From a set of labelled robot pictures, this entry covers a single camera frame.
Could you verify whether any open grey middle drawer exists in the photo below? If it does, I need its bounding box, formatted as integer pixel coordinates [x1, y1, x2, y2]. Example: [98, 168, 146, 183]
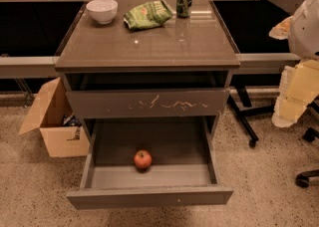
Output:
[67, 116, 233, 209]

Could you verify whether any red apple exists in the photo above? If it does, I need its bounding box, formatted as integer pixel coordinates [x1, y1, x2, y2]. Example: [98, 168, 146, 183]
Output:
[134, 149, 153, 169]

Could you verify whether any green chip bag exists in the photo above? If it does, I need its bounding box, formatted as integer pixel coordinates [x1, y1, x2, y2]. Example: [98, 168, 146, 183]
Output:
[124, 0, 172, 30]

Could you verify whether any black office chair base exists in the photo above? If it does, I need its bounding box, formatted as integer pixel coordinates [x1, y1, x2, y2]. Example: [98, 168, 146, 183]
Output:
[294, 100, 319, 189]

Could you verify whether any grey drawer cabinet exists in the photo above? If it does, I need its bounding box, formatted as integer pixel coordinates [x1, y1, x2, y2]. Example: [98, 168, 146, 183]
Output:
[56, 0, 239, 132]

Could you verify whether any open cardboard box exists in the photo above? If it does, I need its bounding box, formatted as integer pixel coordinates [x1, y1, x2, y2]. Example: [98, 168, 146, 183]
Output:
[19, 78, 90, 157]

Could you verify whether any white ceramic bowl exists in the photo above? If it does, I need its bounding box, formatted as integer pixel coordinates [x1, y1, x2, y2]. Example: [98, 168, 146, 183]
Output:
[86, 0, 118, 24]

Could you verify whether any green soda can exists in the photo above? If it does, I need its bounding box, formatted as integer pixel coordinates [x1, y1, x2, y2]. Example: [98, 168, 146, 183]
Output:
[176, 0, 192, 18]

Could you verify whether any black table stand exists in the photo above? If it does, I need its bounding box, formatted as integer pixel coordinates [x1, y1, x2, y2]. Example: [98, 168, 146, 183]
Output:
[227, 85, 274, 148]

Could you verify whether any scratched grey top drawer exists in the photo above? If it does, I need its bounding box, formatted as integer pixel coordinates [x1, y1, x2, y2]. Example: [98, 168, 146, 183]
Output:
[66, 89, 229, 118]

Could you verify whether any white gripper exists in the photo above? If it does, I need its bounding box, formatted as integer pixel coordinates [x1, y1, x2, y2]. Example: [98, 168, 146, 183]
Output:
[269, 0, 319, 127]

